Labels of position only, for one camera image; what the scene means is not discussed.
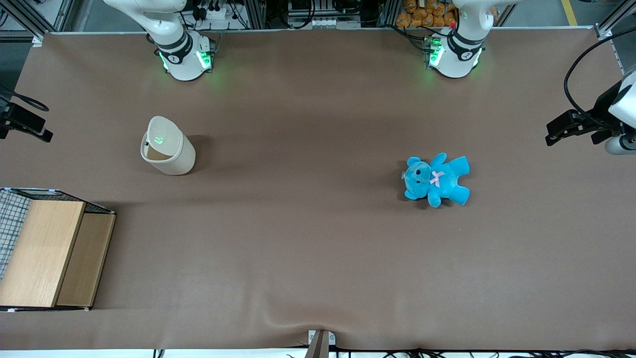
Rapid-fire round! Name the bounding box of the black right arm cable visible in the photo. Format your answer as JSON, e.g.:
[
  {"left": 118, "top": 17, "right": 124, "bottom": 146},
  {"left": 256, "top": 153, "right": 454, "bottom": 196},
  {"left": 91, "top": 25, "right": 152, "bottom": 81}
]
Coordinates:
[{"left": 0, "top": 84, "right": 50, "bottom": 112}]

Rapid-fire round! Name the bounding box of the white power strip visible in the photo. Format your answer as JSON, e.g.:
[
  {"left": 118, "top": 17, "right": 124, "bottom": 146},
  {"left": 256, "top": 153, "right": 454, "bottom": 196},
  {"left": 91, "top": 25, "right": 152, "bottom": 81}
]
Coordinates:
[{"left": 198, "top": 4, "right": 240, "bottom": 21}]

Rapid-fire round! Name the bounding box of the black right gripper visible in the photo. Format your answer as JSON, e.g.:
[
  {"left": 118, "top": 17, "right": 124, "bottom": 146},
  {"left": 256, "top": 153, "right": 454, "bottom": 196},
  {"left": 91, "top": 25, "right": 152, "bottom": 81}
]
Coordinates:
[{"left": 0, "top": 103, "right": 54, "bottom": 144}]

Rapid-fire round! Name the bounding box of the blue teddy bear plush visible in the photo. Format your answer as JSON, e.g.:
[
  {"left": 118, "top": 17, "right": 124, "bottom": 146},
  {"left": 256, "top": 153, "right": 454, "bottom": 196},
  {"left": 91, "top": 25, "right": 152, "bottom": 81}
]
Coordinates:
[{"left": 402, "top": 152, "right": 471, "bottom": 208}]

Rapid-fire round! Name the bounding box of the beige round trash can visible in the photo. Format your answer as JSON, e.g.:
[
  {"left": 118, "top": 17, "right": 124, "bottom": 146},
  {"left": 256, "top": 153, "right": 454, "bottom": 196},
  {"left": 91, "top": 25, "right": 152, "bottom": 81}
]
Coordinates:
[{"left": 140, "top": 130, "right": 196, "bottom": 177}]

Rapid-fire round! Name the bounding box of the white connector block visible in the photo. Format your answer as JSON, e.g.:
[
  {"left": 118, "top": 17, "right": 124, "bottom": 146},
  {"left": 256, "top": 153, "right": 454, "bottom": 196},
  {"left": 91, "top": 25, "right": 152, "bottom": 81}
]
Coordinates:
[{"left": 287, "top": 17, "right": 361, "bottom": 30}]

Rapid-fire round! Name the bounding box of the orange plush toys pile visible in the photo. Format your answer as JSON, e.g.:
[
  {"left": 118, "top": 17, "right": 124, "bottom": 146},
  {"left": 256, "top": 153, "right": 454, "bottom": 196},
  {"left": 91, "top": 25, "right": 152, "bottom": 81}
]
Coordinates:
[{"left": 396, "top": 0, "right": 498, "bottom": 29}]

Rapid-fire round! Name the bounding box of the beige trash can lid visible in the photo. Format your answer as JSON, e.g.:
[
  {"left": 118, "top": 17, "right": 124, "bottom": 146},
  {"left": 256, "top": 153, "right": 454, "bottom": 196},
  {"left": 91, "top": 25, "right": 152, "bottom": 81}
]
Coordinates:
[{"left": 147, "top": 116, "right": 182, "bottom": 156}]

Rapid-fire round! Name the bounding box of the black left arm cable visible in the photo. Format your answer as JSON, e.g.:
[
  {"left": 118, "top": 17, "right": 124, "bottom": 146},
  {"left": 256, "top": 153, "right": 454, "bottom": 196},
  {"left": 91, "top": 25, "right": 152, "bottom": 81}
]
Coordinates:
[{"left": 563, "top": 25, "right": 636, "bottom": 122}]

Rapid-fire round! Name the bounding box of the brown table mat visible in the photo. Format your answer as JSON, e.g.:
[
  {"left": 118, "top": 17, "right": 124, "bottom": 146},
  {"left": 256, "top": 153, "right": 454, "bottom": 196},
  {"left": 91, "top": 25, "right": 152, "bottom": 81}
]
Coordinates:
[{"left": 0, "top": 27, "right": 636, "bottom": 352}]

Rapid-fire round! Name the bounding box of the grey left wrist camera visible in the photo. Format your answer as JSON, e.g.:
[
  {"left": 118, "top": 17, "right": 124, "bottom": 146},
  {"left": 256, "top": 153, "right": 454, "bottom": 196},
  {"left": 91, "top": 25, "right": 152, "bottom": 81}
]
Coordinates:
[{"left": 604, "top": 133, "right": 636, "bottom": 156}]

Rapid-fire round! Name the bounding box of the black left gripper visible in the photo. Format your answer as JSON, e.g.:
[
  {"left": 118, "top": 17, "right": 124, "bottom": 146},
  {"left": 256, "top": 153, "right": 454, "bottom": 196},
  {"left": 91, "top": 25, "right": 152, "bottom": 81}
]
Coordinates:
[{"left": 545, "top": 80, "right": 625, "bottom": 147}]

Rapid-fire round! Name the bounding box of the wooden shelf with wire frame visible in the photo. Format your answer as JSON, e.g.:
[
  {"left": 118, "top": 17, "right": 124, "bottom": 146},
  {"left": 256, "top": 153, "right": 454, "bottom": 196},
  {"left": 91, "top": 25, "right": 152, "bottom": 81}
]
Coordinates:
[{"left": 0, "top": 187, "right": 117, "bottom": 313}]

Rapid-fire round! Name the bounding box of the aluminium frame post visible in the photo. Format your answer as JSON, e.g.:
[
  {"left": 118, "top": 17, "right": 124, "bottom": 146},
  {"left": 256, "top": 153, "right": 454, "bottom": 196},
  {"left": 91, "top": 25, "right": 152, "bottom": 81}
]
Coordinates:
[
  {"left": 0, "top": 0, "right": 75, "bottom": 46},
  {"left": 595, "top": 0, "right": 636, "bottom": 40}
]

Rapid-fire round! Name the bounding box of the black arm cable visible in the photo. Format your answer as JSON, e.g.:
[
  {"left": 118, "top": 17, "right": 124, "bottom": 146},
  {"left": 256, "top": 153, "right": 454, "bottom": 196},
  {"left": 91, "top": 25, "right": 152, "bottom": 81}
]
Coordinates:
[
  {"left": 0, "top": 84, "right": 50, "bottom": 112},
  {"left": 563, "top": 25, "right": 636, "bottom": 122}
]

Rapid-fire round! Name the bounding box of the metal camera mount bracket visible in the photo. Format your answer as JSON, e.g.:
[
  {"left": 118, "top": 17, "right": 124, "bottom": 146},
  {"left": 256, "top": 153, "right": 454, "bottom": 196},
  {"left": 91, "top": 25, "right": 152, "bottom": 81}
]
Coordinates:
[{"left": 305, "top": 329, "right": 336, "bottom": 358}]

